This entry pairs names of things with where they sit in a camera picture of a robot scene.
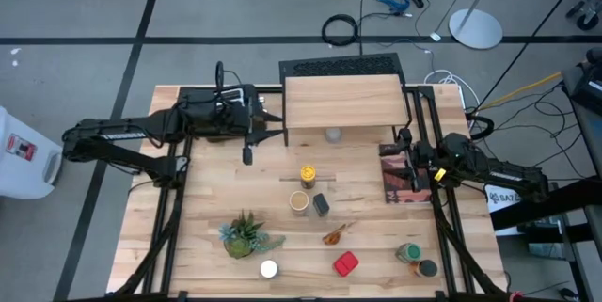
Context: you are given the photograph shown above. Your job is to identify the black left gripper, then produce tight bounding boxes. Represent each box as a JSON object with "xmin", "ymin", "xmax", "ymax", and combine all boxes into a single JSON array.
[{"xmin": 220, "ymin": 102, "xmax": 286, "ymax": 166}]

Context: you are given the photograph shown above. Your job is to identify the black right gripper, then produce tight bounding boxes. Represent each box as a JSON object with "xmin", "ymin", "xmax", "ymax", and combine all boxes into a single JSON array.
[{"xmin": 378, "ymin": 127, "xmax": 446, "ymax": 194}]

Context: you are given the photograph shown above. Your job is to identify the yellow-lid spice jar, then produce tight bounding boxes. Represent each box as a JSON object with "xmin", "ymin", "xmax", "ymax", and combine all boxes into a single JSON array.
[{"xmin": 299, "ymin": 165, "xmax": 317, "ymax": 190}]

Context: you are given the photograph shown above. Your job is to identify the tan-lid clear spice jar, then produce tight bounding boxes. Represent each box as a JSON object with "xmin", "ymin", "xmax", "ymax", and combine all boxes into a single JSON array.
[{"xmin": 289, "ymin": 190, "xmax": 310, "ymax": 216}]

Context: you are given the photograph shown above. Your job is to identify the green-lid spice jar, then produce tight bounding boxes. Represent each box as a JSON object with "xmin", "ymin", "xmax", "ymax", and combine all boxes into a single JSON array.
[{"xmin": 395, "ymin": 242, "xmax": 423, "ymax": 264}]

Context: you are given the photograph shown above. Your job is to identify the black-lid orange spice jar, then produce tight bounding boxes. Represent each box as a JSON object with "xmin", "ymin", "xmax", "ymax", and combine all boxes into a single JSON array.
[{"xmin": 413, "ymin": 259, "xmax": 439, "ymax": 278}]

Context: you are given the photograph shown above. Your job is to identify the white-lid spice jar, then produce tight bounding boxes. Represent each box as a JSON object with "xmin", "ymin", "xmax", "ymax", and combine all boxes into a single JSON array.
[{"xmin": 260, "ymin": 259, "xmax": 279, "ymax": 279}]

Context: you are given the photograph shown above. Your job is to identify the wooden shelf with black legs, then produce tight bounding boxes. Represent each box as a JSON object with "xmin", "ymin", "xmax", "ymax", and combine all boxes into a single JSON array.
[{"xmin": 280, "ymin": 73, "xmax": 414, "ymax": 147}]

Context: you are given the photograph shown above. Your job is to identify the canyon picture book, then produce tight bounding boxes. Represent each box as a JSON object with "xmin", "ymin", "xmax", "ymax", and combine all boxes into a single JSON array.
[{"xmin": 378, "ymin": 143, "xmax": 434, "ymax": 204}]

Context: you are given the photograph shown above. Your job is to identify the white paper sign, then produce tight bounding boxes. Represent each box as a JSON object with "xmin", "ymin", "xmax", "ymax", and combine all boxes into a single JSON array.
[{"xmin": 483, "ymin": 183, "xmax": 523, "ymax": 237}]

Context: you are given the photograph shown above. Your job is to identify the black perforated panel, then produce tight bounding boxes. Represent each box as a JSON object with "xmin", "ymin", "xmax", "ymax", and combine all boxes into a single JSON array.
[{"xmin": 278, "ymin": 52, "xmax": 406, "ymax": 86}]

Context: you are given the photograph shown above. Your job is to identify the artificial succulent plant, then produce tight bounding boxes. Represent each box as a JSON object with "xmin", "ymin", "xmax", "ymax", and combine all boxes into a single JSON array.
[{"xmin": 217, "ymin": 210, "xmax": 287, "ymax": 260}]

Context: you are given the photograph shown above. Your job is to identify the black equipment cart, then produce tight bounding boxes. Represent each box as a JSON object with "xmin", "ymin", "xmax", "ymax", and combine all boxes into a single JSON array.
[{"xmin": 488, "ymin": 47, "xmax": 602, "ymax": 302}]

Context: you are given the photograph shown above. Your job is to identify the white floor lamp base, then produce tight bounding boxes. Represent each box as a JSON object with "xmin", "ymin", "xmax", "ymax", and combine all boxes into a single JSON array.
[{"xmin": 448, "ymin": 0, "xmax": 565, "ymax": 51}]

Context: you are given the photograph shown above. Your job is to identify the wheeled cart caster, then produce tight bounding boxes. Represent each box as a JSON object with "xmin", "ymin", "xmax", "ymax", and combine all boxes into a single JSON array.
[{"xmin": 566, "ymin": 0, "xmax": 602, "ymax": 31}]

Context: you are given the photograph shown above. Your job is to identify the white plastic bin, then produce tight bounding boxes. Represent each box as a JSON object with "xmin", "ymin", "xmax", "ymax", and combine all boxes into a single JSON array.
[{"xmin": 0, "ymin": 106, "xmax": 66, "ymax": 199}]

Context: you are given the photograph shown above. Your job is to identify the white cable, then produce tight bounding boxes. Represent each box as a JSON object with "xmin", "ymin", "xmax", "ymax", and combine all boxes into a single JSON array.
[{"xmin": 422, "ymin": 70, "xmax": 481, "ymax": 110}]

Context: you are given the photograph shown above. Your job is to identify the coiled black cable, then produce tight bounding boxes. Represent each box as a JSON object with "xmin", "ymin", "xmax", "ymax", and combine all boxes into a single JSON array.
[{"xmin": 321, "ymin": 13, "xmax": 361, "ymax": 48}]

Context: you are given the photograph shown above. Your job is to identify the yellow cable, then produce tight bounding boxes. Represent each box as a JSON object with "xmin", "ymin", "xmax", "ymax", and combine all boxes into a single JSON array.
[{"xmin": 477, "ymin": 72, "xmax": 563, "ymax": 111}]

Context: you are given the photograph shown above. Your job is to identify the black metal table frame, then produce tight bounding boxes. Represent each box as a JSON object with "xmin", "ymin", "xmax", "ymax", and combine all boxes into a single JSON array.
[{"xmin": 112, "ymin": 84, "xmax": 509, "ymax": 302}]

